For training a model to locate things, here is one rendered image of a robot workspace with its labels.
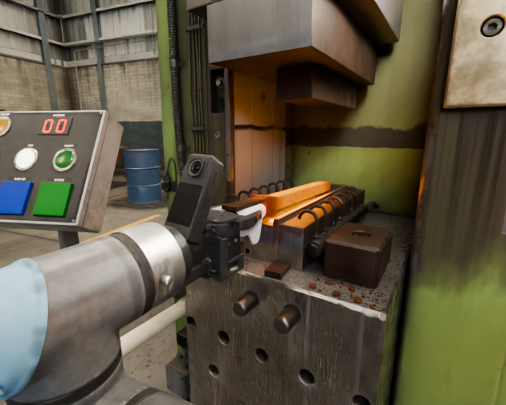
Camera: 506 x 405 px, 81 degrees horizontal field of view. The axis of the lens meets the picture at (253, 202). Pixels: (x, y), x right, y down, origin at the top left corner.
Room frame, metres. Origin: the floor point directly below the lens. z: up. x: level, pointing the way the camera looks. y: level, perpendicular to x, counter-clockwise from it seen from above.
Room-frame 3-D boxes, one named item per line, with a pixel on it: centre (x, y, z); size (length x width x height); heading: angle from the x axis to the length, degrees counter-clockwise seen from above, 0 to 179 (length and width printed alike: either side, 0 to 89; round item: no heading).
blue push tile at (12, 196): (0.64, 0.53, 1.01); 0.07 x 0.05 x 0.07; 81
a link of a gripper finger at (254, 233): (0.45, 0.00, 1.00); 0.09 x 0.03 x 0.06; 144
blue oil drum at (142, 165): (5.09, 1.90, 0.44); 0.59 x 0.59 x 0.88
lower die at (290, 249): (0.70, -0.12, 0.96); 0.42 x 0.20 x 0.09; 146
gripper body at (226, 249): (0.37, 0.07, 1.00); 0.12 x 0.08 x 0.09; 146
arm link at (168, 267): (0.30, 0.12, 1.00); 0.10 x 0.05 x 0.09; 56
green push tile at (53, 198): (0.63, 0.43, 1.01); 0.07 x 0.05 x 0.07; 81
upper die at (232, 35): (0.70, -0.12, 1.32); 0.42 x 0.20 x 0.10; 146
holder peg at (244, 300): (0.44, 0.01, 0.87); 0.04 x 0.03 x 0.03; 146
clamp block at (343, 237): (0.48, -0.18, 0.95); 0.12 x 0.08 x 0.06; 146
